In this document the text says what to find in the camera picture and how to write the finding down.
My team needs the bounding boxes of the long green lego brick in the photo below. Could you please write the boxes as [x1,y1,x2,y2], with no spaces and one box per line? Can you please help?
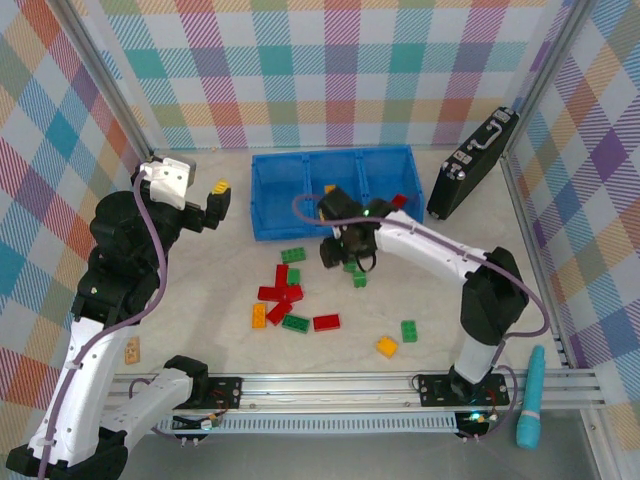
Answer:
[281,314,312,334]

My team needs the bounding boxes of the blue three-compartment plastic bin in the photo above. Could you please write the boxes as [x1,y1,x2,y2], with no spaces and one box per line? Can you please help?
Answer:
[250,144,427,243]

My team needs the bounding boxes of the teal handheld tool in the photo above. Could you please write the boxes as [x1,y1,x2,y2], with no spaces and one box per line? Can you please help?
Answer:
[515,344,548,450]

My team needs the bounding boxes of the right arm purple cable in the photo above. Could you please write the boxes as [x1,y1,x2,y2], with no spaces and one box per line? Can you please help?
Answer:
[291,193,550,444]

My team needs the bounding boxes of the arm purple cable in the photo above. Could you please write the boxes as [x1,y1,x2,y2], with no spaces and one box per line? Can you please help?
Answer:
[37,167,169,480]
[291,193,550,444]

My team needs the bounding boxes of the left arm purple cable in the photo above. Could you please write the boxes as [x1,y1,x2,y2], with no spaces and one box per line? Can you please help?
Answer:
[37,167,169,480]

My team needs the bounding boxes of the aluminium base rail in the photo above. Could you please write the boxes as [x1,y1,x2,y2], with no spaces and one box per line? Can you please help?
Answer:
[110,368,609,414]

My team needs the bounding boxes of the black briefcase with metal handle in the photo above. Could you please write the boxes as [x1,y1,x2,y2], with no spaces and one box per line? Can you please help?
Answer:
[426,106,521,222]

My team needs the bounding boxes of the aluminium frame floor rail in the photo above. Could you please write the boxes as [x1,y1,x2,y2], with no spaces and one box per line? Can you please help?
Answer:
[498,149,584,370]

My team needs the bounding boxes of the aluminium frame post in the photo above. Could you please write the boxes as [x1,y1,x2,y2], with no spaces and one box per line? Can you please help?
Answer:
[508,0,599,121]
[58,0,156,162]

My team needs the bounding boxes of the white slotted cable duct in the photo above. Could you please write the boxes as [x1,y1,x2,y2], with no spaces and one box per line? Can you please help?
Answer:
[152,412,460,435]

